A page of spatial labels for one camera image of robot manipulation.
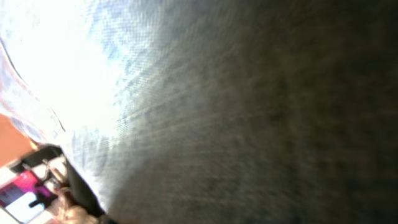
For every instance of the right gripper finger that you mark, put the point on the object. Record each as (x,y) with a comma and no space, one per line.
(79,204)

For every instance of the light blue denim jeans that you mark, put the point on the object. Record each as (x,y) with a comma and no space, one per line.
(234,111)

